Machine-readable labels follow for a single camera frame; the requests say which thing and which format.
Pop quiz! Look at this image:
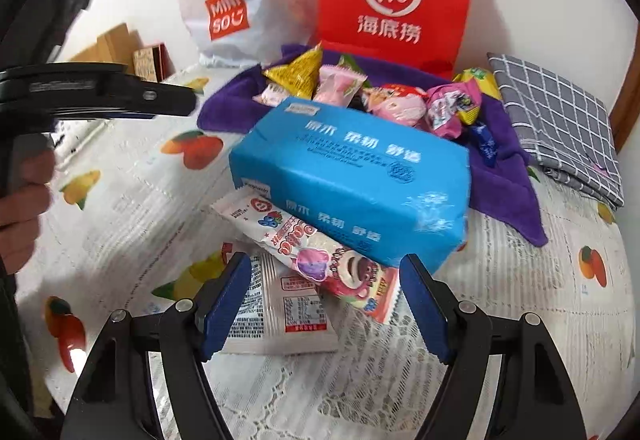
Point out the grey checked folded cloth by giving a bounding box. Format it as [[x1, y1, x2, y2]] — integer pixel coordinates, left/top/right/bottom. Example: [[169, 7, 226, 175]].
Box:
[[487, 53, 625, 210]]

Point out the wooden chair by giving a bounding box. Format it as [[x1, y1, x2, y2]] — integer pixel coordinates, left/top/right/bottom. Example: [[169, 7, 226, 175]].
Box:
[[68, 23, 142, 74]]

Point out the fruit print tablecloth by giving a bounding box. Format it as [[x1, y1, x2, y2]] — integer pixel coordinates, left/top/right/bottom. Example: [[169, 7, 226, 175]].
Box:
[[14, 62, 637, 440]]

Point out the pink peach snack packet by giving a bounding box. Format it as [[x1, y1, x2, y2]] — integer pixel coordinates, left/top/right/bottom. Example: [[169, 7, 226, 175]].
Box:
[[312, 64, 367, 108]]

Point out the small blue snack packet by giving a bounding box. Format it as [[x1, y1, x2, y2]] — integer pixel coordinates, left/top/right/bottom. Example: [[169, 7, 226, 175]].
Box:
[[468, 122, 498, 168]]

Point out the pink cartoon snack packet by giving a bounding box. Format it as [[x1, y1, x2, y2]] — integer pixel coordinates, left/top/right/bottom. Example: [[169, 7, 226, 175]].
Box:
[[361, 84, 426, 127]]

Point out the brown patterned box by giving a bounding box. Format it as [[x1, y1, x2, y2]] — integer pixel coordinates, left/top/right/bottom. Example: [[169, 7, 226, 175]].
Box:
[[132, 44, 174, 82]]

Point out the purple towel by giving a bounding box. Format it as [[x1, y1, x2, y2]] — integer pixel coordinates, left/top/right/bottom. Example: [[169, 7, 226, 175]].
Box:
[[198, 56, 548, 247]]

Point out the white snack packet red label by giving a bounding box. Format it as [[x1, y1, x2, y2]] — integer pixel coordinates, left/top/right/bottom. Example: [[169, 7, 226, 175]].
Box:
[[222, 252, 338, 356]]

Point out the person's left hand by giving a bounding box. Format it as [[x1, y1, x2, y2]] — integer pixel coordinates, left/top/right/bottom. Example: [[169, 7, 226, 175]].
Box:
[[0, 148, 55, 275]]

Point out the brown wooden door frame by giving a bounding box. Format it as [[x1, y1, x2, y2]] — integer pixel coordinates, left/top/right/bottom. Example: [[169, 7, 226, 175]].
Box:
[[610, 30, 640, 153]]

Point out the yellow green snack packet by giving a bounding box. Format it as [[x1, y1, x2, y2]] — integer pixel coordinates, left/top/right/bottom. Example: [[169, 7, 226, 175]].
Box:
[[454, 67, 502, 101]]

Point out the magenta cartoon snack packet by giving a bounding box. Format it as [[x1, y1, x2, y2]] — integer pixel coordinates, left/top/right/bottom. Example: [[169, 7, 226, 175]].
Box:
[[425, 79, 482, 140]]

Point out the blue tissue pack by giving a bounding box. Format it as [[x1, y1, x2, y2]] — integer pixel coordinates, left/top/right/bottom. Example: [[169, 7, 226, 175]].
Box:
[[229, 98, 471, 272]]

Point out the long pink white candy packet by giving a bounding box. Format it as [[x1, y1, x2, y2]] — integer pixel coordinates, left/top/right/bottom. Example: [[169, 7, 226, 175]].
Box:
[[213, 186, 400, 324]]

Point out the small pink white snack packet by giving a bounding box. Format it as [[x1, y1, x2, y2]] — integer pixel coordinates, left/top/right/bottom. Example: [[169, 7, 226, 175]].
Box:
[[253, 82, 291, 108]]

